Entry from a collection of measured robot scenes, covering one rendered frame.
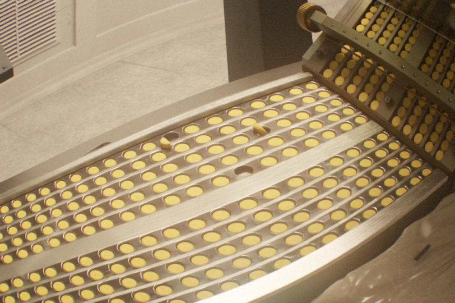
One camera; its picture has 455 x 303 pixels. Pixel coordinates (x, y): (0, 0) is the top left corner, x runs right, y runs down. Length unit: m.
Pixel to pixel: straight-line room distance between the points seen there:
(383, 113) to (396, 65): 0.05
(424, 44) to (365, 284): 0.29
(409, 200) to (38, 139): 2.22
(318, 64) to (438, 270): 0.33
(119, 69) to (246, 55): 1.72
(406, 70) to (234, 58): 0.81
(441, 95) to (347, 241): 0.16
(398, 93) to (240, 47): 0.75
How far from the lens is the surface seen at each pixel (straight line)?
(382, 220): 0.45
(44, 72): 2.95
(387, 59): 0.56
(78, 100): 2.78
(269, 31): 1.22
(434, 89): 0.52
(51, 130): 2.61
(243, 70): 1.30
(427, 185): 0.49
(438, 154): 0.52
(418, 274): 0.37
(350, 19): 0.65
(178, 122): 0.56
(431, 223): 0.41
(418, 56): 0.58
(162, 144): 0.54
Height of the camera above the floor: 1.24
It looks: 32 degrees down
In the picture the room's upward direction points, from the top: 4 degrees counter-clockwise
